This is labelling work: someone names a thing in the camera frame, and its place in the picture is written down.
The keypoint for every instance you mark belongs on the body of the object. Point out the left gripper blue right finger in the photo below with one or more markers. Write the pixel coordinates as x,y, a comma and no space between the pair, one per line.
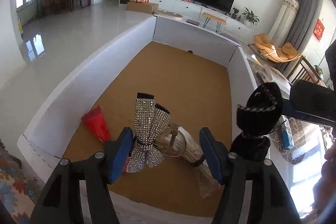
215,154

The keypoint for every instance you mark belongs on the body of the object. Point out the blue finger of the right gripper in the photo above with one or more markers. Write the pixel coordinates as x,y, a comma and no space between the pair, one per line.
291,108

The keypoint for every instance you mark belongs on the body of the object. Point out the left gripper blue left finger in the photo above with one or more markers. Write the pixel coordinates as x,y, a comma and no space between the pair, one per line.
116,153

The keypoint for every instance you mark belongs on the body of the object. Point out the black velvet pouch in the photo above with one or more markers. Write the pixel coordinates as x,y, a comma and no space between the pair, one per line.
256,120

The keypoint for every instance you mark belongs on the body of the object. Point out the bundle of wooden sticks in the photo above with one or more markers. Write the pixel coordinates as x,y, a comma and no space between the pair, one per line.
175,141

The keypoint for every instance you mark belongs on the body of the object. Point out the rhinestone bow hair clip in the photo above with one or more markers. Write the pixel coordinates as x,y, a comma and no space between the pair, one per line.
150,120

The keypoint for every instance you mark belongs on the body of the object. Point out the blue white medicine box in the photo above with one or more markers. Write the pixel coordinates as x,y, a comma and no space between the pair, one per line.
286,134

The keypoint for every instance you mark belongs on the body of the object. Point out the wooden dining chair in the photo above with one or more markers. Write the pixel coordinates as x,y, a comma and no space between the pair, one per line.
303,70

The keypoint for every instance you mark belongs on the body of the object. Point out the red packet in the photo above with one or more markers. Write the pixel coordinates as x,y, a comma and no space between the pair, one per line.
95,122

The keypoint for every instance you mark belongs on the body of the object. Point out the orange lounge chair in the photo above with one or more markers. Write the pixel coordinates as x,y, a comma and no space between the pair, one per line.
263,47

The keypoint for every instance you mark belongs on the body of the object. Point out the white cardboard box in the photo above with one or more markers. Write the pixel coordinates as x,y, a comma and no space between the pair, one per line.
199,76

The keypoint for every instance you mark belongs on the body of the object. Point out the white tv cabinet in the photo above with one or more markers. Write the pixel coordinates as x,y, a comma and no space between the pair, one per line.
194,12

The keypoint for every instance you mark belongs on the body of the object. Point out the wooden stool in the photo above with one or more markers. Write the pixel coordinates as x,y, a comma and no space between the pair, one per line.
220,22

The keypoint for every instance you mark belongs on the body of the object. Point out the brown cardboard box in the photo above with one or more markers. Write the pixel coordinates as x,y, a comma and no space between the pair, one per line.
148,8

